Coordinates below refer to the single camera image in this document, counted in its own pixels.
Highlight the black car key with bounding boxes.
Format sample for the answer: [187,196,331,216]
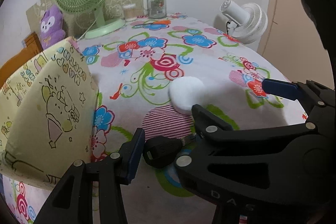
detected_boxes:
[142,133,196,169]

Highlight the white earbuds case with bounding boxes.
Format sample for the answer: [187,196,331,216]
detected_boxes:
[168,76,207,115]

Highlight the beige door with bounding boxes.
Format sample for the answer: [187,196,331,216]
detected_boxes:
[257,0,334,89]

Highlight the floral tablecloth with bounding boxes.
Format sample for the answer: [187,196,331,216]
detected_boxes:
[4,17,307,223]

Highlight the white standing fan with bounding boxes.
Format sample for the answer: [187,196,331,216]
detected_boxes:
[220,0,268,45]

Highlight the yellow cartoon fabric storage box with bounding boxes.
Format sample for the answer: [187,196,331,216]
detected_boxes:
[1,37,98,189]

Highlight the orange scissors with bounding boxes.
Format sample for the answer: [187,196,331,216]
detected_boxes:
[152,20,171,25]

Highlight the glass jar green lid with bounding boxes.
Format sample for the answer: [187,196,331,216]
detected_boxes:
[141,0,167,19]

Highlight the cotton swab container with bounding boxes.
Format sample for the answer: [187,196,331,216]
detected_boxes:
[122,3,137,22]

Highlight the wooden chair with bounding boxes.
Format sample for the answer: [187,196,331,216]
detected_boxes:
[0,32,43,88]

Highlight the purple plush rabbit toy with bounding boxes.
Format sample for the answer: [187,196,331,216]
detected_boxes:
[39,5,66,50]

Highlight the beige cartoon placemat board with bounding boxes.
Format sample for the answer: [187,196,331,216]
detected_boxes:
[26,0,143,37]

